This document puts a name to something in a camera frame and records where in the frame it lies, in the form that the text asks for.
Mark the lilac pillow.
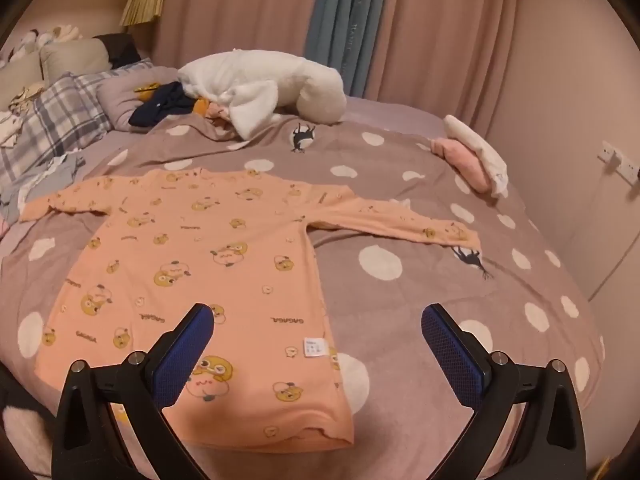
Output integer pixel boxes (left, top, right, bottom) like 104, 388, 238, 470
96, 77, 191, 133

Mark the lilac bed sheet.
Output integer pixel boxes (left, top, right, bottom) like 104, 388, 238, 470
344, 94, 448, 138

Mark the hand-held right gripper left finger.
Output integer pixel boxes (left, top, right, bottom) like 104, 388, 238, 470
52, 302, 215, 480

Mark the peach cartoon print shirt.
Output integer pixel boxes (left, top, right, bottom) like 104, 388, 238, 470
20, 169, 482, 451

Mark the white fluffy cloth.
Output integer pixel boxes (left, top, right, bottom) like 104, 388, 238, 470
0, 402, 56, 480

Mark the grey-blue clothes heap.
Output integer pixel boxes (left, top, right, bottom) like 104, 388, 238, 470
0, 152, 87, 222

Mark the pink curtain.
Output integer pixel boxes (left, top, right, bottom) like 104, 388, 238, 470
345, 0, 522, 131
150, 0, 327, 70

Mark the blue curtain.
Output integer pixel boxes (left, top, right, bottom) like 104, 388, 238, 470
305, 0, 369, 99

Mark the white printed clothes heap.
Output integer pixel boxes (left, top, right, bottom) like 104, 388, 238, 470
0, 82, 45, 149

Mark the navy cloth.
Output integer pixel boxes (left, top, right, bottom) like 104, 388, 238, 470
129, 81, 198, 128

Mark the white plush robe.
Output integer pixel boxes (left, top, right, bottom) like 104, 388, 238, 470
177, 50, 348, 141

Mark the beige pillow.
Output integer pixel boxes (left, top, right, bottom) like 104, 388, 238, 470
40, 37, 112, 81
0, 52, 43, 111

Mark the mauve polka dot blanket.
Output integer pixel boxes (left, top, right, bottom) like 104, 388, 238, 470
0, 105, 608, 480

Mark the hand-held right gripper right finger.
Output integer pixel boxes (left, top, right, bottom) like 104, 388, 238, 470
421, 303, 586, 480

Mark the pile of plush toys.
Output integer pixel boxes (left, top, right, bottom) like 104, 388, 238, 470
0, 24, 84, 66

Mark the grey plaid pillow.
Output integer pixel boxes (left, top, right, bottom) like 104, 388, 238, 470
0, 58, 153, 186

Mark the dark brown pillow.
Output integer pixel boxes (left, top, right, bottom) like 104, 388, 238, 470
94, 34, 142, 69

